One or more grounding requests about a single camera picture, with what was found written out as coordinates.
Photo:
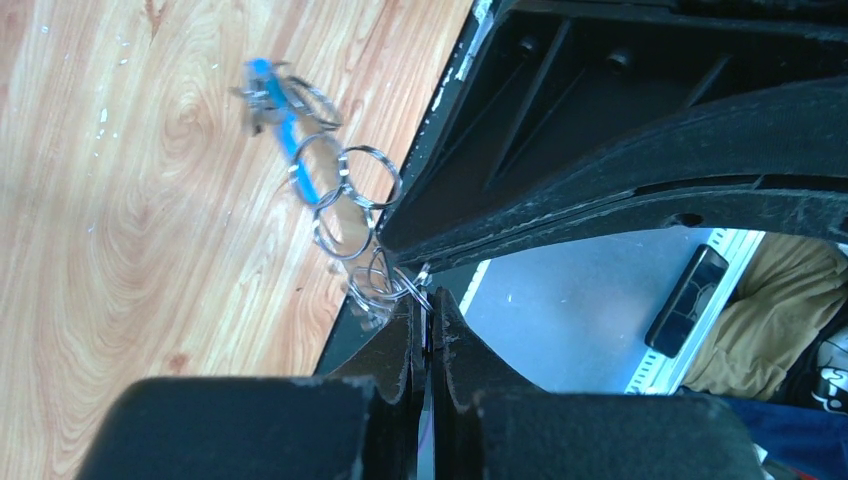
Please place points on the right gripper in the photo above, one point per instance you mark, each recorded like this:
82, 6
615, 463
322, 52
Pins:
553, 81

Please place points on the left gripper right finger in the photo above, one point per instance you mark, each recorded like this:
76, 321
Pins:
492, 423

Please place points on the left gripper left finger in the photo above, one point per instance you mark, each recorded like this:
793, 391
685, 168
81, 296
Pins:
358, 422

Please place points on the metal key organizer blue handle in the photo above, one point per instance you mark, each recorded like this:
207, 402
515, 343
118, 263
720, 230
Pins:
319, 171

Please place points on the tan cloth heap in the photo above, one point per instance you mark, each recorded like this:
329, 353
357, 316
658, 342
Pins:
792, 288

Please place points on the black phone on floor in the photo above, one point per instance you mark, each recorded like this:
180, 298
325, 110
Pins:
687, 301

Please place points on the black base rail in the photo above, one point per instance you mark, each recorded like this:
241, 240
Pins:
354, 326

